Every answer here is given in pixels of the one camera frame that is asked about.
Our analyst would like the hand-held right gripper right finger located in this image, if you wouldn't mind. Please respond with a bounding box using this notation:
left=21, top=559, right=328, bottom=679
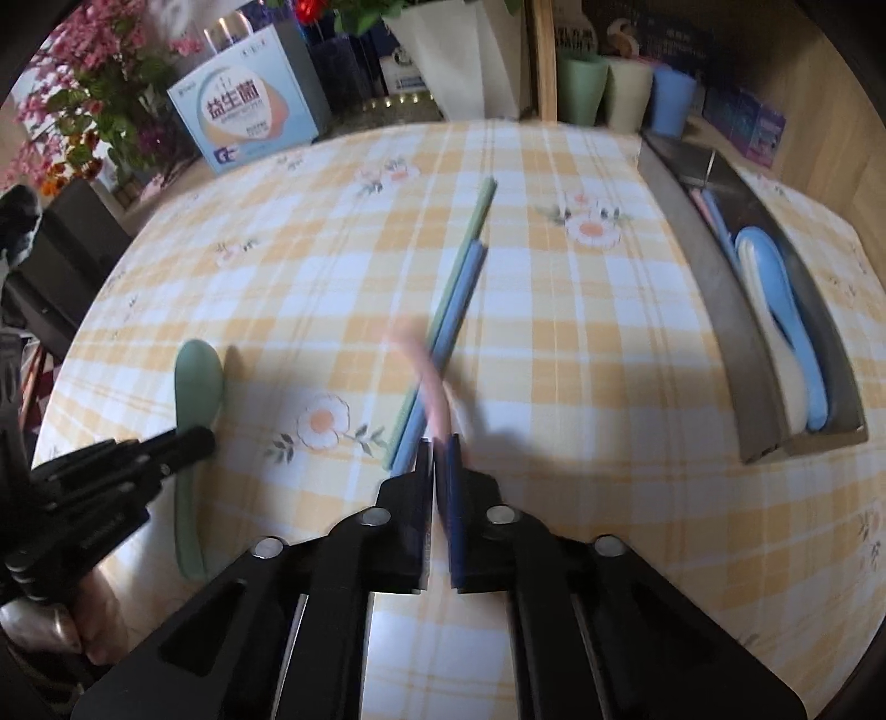
left=445, top=433, right=807, bottom=720

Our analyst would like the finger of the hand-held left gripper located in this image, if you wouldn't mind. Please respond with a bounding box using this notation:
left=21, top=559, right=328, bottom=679
left=104, top=424, right=218, bottom=486

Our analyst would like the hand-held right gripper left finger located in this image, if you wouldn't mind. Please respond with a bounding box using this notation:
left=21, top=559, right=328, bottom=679
left=69, top=438, right=436, bottom=720

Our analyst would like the green spoon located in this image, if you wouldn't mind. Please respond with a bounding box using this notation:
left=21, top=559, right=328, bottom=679
left=173, top=339, right=226, bottom=581

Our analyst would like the pink chopstick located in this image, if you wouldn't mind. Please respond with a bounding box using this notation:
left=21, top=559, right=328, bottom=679
left=688, top=188, right=724, bottom=236
left=386, top=324, right=458, bottom=444

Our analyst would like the blue chopstick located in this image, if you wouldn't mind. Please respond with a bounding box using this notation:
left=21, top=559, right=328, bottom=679
left=702, top=190, right=741, bottom=271
left=388, top=239, right=489, bottom=479

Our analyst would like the green chopstick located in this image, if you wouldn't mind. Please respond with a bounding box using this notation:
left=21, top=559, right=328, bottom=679
left=382, top=176, right=499, bottom=470

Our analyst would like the metal tray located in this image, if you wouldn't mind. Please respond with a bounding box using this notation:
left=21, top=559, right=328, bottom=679
left=637, top=131, right=869, bottom=465

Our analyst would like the cream spoon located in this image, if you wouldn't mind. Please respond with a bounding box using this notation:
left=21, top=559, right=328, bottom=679
left=737, top=256, right=811, bottom=434

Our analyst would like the person's left hand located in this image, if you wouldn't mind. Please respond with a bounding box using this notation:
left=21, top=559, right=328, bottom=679
left=0, top=571, right=132, bottom=669

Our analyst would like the yellow plaid floral tablecloth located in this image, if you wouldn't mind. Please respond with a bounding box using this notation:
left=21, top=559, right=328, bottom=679
left=31, top=117, right=886, bottom=720

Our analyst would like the pale blue printed box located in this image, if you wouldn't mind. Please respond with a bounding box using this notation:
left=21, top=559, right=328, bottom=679
left=167, top=52, right=321, bottom=174

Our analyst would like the pink flowering plant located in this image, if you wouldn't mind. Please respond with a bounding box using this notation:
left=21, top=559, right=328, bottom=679
left=0, top=0, right=209, bottom=202

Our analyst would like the tall pale blue box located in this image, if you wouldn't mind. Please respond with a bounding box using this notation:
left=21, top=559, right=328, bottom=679
left=204, top=17, right=334, bottom=143

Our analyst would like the dark blue patterned box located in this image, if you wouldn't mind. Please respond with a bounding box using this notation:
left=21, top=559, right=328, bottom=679
left=308, top=34, right=368, bottom=115

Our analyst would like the blue spoon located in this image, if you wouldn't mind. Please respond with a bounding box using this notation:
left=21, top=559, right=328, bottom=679
left=735, top=226, right=830, bottom=431

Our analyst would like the blue box with white label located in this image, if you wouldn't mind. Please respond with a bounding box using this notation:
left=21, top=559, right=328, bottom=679
left=384, top=34, right=440, bottom=98

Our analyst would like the green cup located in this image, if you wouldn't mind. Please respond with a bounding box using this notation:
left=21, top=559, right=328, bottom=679
left=557, top=54, right=610, bottom=127

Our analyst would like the beige cup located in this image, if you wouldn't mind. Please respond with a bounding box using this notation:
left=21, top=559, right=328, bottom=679
left=601, top=59, right=655, bottom=135

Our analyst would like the white faceted vase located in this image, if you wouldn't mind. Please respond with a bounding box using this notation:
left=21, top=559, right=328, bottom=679
left=383, top=0, right=530, bottom=122

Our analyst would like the green plant in vase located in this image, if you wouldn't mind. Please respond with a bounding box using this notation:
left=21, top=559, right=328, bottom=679
left=266, top=0, right=520, bottom=35

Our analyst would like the blue cup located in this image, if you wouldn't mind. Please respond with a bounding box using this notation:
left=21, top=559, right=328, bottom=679
left=649, top=65, right=697, bottom=138

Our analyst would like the dark picture box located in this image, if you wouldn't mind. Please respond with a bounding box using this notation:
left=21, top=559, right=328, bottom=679
left=554, top=14, right=714, bottom=70

